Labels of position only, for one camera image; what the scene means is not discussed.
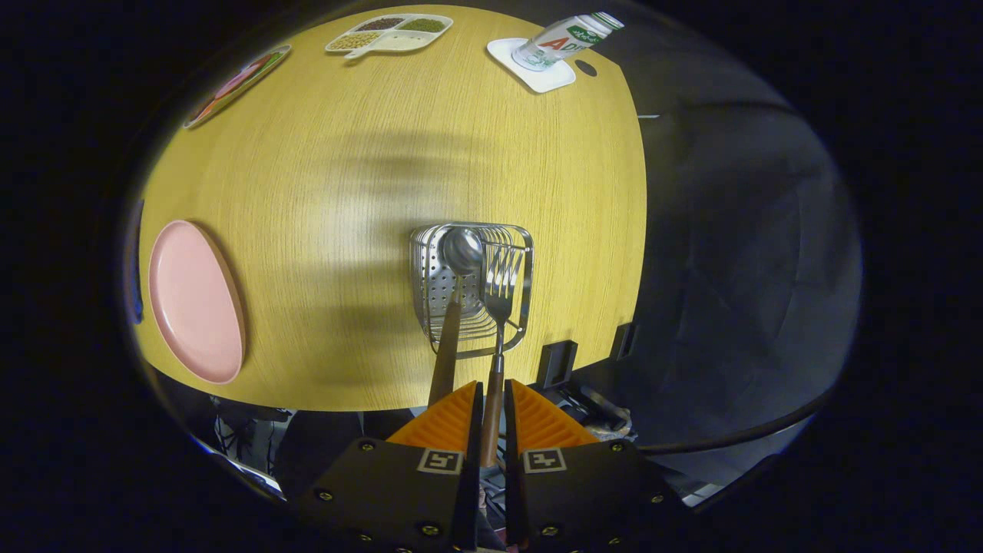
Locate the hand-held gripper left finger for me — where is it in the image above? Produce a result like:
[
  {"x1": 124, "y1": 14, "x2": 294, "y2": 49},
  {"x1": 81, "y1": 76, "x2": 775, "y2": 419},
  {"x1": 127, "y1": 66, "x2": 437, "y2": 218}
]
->
[{"x1": 290, "y1": 380, "x2": 485, "y2": 553}]

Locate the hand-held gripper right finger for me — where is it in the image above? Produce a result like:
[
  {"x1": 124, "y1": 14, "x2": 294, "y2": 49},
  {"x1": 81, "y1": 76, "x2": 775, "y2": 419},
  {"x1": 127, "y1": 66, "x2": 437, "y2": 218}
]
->
[{"x1": 504, "y1": 379, "x2": 684, "y2": 552}]

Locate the fork with wooden handle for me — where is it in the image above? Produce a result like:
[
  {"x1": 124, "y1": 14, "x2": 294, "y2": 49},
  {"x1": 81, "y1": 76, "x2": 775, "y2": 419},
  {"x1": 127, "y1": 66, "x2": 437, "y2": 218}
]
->
[{"x1": 480, "y1": 247, "x2": 525, "y2": 469}]

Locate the spoon with wooden handle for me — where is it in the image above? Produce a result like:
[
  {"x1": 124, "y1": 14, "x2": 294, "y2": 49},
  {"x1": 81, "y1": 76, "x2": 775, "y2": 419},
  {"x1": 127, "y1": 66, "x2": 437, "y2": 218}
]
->
[{"x1": 427, "y1": 227, "x2": 485, "y2": 408}]

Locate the pink plate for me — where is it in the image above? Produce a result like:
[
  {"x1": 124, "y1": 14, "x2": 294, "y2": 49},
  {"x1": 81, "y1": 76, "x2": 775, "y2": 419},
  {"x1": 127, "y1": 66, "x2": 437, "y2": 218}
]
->
[{"x1": 148, "y1": 220, "x2": 247, "y2": 385}]

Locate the white square coaster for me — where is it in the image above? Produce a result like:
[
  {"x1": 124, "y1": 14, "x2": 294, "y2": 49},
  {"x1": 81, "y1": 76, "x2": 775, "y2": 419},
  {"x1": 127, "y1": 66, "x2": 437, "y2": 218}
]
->
[{"x1": 487, "y1": 38, "x2": 577, "y2": 94}]

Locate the blue towel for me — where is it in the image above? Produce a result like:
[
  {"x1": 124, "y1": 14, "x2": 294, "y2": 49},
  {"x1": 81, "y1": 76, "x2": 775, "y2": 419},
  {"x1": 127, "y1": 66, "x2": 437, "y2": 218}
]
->
[{"x1": 131, "y1": 200, "x2": 145, "y2": 325}]

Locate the white drink bottle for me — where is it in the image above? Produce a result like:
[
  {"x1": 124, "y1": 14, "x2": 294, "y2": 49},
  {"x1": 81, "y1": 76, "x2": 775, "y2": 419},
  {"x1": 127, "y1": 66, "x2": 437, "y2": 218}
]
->
[{"x1": 512, "y1": 12, "x2": 625, "y2": 72}]

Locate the white divided dish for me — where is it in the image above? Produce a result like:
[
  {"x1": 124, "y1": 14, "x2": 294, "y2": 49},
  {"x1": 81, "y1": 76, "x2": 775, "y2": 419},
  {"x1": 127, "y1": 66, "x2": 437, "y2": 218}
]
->
[{"x1": 325, "y1": 13, "x2": 454, "y2": 61}]

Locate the white round food plate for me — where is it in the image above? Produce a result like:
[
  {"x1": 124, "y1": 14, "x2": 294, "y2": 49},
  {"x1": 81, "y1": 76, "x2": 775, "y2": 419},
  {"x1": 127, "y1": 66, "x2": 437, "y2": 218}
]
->
[{"x1": 183, "y1": 44, "x2": 293, "y2": 130}]

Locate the pink ham slice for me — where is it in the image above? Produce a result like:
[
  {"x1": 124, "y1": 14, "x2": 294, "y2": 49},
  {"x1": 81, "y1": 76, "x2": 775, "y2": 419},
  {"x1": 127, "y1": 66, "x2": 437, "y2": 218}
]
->
[{"x1": 219, "y1": 69, "x2": 258, "y2": 97}]

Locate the metal wire cutlery basket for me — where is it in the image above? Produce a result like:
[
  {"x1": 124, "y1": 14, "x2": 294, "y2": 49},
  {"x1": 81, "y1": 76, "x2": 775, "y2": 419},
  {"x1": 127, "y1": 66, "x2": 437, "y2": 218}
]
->
[{"x1": 409, "y1": 222, "x2": 535, "y2": 360}]

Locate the black cables bundle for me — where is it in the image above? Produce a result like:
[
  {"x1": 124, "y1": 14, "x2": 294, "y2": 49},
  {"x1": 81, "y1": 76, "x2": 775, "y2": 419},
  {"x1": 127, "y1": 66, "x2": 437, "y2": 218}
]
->
[{"x1": 213, "y1": 415, "x2": 294, "y2": 478}]

